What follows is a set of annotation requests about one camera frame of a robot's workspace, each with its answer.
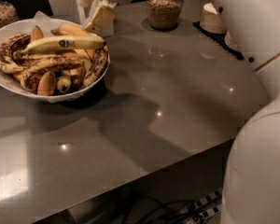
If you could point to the glass jar of cereal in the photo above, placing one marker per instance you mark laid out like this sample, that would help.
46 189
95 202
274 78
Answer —
163 14

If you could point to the glass jar far left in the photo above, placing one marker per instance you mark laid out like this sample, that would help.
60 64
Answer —
8 14

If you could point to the black rubber mat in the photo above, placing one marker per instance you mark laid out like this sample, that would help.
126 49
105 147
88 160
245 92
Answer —
220 40

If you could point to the white napkin dispenser box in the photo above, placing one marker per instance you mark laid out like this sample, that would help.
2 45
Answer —
70 11

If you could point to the spotted banana right rim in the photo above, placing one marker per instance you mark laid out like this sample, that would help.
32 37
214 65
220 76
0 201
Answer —
98 66

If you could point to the orange banana tip back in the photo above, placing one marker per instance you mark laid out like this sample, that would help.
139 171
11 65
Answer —
36 34

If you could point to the left stack paper bowls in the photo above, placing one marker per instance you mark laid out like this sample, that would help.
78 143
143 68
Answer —
210 20

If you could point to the upper white power strip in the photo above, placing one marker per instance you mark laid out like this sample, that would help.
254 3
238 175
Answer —
201 203

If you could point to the spotted banana rim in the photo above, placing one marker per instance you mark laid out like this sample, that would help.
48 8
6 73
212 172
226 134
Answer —
98 66
13 43

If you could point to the small orange banana front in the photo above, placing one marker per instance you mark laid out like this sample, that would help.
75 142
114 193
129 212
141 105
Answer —
46 85

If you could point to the spotted banana left rim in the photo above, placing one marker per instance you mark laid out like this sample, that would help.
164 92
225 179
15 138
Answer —
13 43

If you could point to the brown spotted banana centre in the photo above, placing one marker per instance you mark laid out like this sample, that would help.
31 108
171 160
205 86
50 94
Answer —
31 76

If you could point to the white power strip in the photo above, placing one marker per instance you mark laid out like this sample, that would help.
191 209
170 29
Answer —
200 218
201 203

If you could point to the yellow banana with blue sticker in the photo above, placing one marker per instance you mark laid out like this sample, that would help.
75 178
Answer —
64 42

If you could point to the small green-yellow banana front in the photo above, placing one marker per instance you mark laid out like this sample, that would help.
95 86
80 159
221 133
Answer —
63 84

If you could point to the lower white power strip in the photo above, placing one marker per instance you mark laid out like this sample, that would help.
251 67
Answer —
200 218

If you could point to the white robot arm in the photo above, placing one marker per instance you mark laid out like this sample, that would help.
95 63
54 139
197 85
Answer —
251 190

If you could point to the orange banana back right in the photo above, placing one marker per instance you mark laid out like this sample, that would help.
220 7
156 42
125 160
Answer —
68 29

